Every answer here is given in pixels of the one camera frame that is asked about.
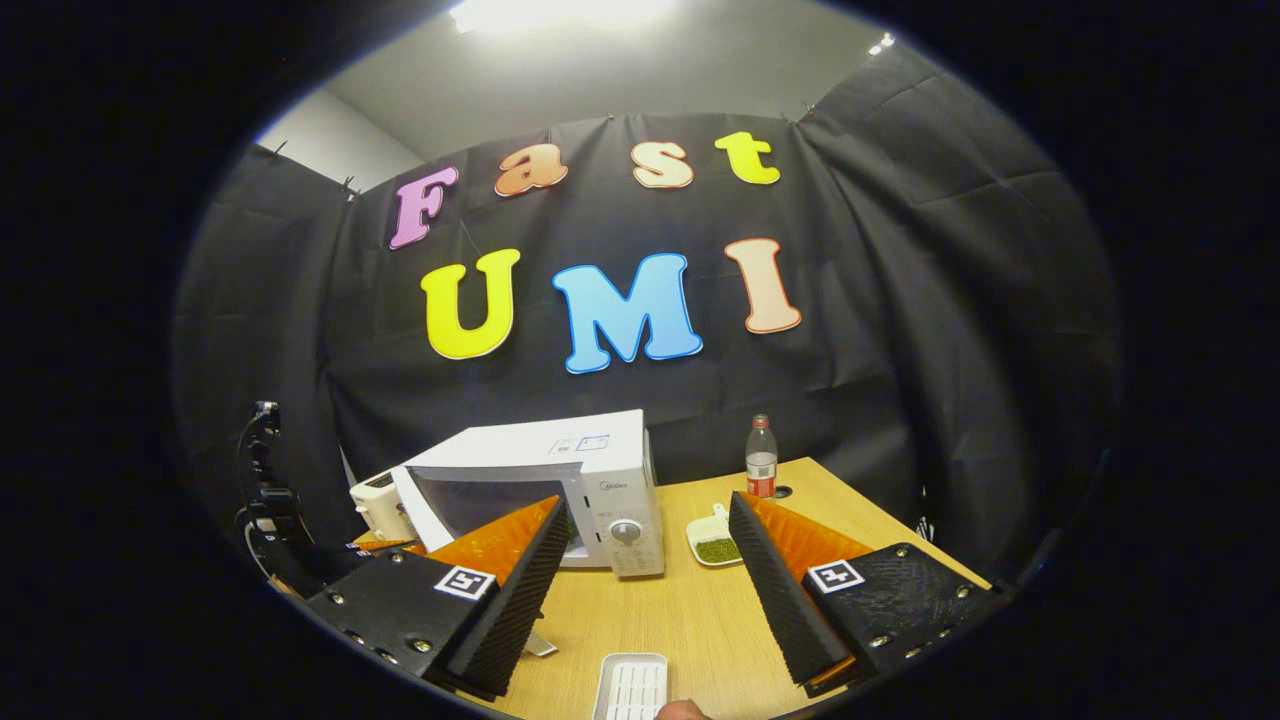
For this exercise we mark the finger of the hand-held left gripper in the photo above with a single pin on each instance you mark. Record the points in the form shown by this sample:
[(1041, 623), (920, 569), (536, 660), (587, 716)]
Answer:
[(385, 547)]

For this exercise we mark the large ceiling light panel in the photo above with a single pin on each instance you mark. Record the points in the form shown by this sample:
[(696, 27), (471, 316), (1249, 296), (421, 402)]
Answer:
[(560, 12)]

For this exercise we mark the white microwave oven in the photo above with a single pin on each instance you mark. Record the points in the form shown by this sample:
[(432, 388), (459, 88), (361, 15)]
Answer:
[(610, 470)]

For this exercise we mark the black backdrop cloth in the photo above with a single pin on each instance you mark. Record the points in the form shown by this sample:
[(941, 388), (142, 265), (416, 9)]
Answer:
[(900, 350)]

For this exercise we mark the clear plastic water bottle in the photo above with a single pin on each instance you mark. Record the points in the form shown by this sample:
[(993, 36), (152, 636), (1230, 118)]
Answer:
[(761, 465)]

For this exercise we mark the white divided bean tray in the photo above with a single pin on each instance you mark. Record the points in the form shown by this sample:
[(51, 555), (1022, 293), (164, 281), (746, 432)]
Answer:
[(715, 548)]

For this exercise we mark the white toaster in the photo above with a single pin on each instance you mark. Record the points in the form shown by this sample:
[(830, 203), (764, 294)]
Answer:
[(375, 500)]

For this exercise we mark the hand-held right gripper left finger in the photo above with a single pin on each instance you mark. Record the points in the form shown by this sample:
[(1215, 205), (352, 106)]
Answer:
[(515, 610)]

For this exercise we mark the small metal stand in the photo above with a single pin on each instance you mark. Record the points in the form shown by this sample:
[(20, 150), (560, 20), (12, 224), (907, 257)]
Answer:
[(540, 645)]

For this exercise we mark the small ceiling light panel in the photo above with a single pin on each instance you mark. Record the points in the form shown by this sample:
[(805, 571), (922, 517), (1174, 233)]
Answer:
[(881, 44)]

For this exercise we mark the white ribbed tray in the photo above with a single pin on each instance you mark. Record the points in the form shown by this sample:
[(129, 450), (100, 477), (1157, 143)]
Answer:
[(632, 688)]

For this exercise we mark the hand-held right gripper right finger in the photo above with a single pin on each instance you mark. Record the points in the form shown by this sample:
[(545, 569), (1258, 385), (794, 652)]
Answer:
[(775, 600)]

